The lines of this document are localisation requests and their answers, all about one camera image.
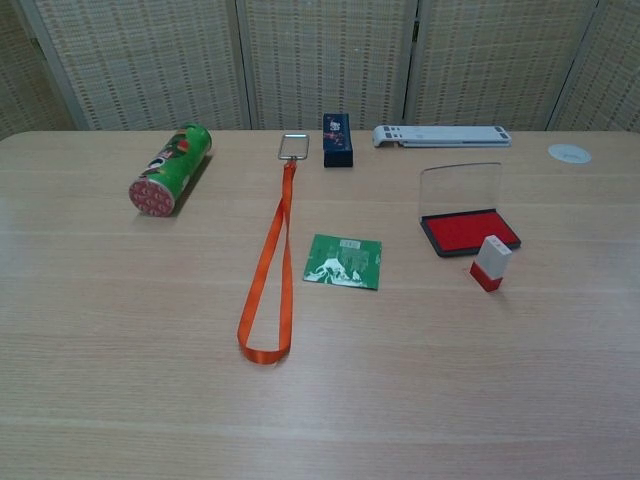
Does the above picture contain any red and white stamp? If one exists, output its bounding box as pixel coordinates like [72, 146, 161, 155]
[469, 234, 513, 294]

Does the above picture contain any red ink pad clear lid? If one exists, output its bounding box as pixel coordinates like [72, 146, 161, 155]
[418, 160, 522, 259]

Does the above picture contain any green foil sachet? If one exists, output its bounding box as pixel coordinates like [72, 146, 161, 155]
[302, 233, 383, 291]

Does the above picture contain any clear badge holder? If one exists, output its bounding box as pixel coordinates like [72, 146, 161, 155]
[277, 132, 312, 164]

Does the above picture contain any dark blue rectangular box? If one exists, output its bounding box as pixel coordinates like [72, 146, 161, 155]
[322, 112, 355, 169]

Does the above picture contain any white folding laptop stand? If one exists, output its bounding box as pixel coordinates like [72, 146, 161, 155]
[372, 124, 514, 150]

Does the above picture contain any green chips can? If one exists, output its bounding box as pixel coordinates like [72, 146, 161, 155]
[127, 123, 213, 219]

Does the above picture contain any woven folding screen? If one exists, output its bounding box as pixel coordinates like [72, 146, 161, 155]
[0, 0, 640, 133]

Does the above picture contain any orange lanyard strap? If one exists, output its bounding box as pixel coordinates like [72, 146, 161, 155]
[236, 162, 297, 366]

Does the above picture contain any grey round cable grommet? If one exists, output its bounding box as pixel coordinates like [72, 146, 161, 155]
[547, 143, 593, 164]

